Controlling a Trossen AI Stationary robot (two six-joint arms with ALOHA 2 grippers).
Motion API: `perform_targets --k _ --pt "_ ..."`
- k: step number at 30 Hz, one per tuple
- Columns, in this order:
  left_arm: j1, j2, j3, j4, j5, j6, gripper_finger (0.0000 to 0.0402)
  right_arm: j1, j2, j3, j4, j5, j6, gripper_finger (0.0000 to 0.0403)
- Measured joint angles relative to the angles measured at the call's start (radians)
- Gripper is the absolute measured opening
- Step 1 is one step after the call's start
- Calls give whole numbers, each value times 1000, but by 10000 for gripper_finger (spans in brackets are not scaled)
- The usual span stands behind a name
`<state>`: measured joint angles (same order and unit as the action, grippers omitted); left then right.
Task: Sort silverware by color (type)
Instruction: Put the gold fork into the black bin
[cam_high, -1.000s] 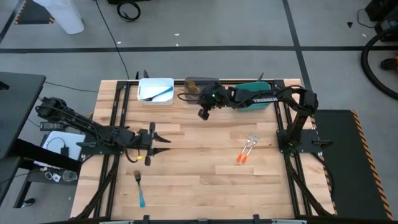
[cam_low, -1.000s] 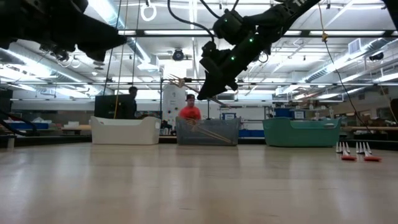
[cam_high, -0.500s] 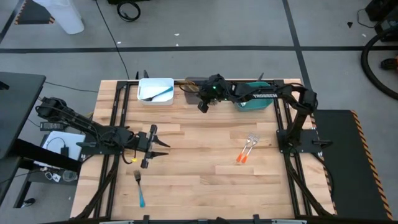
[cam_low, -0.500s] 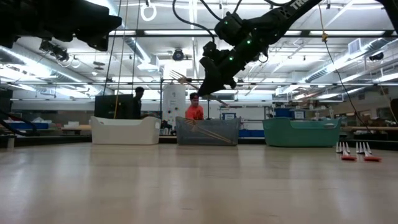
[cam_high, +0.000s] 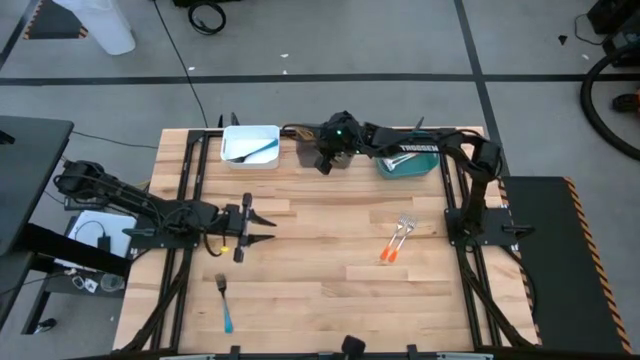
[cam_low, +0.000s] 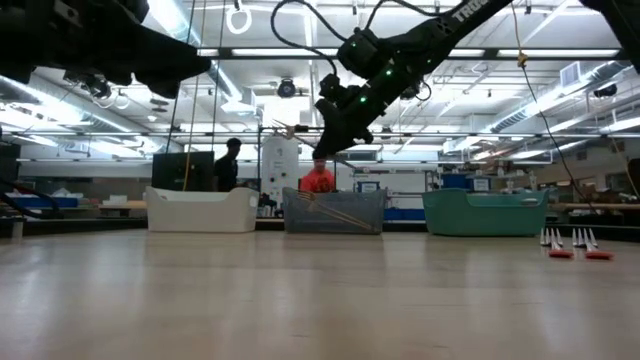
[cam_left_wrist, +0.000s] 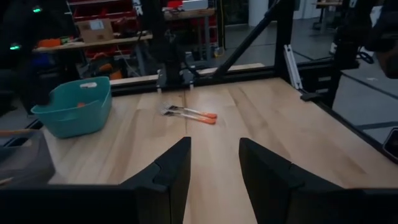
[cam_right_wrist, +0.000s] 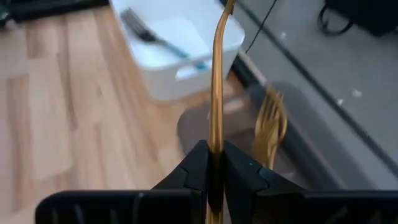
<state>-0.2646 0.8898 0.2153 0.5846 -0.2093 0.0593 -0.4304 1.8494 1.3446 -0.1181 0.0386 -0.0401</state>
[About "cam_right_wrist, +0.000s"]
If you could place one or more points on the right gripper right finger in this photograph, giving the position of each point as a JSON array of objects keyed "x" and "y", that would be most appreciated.
[{"x": 248, "y": 193}]

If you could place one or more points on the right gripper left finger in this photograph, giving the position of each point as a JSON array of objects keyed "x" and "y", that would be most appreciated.
[{"x": 174, "y": 202}]

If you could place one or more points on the grey translucent plastic bin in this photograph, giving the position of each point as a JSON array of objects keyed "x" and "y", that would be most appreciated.
[{"x": 192, "y": 130}]

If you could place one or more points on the white plastic bin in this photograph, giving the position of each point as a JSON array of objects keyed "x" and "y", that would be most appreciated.
[{"x": 161, "y": 84}]

